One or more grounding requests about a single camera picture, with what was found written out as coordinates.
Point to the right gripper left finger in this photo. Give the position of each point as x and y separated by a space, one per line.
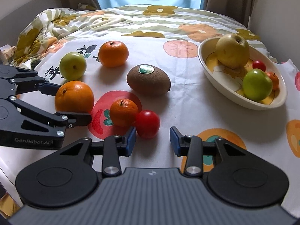
111 148

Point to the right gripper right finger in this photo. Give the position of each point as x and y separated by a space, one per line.
193 148

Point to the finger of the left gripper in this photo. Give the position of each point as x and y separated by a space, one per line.
19 117
16 80

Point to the small mandarin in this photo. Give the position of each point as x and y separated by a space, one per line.
274 79
123 112

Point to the red tomato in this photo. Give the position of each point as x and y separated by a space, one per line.
147 124

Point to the green apple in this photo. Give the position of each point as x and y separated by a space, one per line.
257 85
72 66

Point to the large orange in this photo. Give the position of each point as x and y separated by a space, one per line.
74 96

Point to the brown kiwi with sticker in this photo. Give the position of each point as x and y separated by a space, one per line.
146 79

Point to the orange mandarin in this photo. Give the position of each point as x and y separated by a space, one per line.
113 54

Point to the small printed box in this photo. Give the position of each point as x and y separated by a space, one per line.
6 54

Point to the white fruit print cloth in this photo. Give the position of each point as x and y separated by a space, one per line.
192 105

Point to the cream yellow oval bowl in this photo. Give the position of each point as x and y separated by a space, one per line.
229 82

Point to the yellow pear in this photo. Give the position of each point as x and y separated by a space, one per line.
232 51

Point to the cherry tomato in bowl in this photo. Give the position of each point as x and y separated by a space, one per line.
259 65

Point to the floral striped quilt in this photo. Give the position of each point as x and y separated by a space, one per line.
50 29

